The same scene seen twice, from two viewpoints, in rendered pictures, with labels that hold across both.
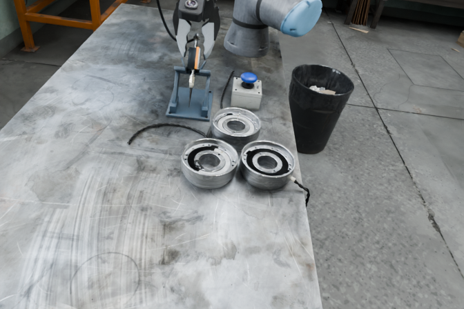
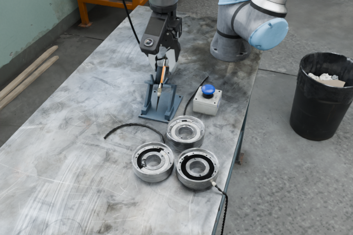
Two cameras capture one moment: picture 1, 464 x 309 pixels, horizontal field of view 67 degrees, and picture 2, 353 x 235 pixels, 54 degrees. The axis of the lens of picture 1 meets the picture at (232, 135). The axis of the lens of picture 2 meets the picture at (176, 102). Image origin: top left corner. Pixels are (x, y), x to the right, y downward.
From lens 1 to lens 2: 0.32 m
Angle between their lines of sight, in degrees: 17
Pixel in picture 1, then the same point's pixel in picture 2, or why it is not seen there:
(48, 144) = (53, 134)
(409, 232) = not seen: outside the picture
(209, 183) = (147, 179)
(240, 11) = (220, 23)
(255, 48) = (234, 54)
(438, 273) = not seen: outside the picture
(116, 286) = not seen: outside the picture
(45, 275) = (29, 226)
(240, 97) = (199, 105)
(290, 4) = (255, 24)
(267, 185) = (190, 186)
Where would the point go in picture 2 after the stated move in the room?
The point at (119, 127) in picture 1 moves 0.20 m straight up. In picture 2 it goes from (102, 124) to (91, 66)
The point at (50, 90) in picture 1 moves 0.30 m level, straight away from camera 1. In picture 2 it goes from (64, 89) to (68, 42)
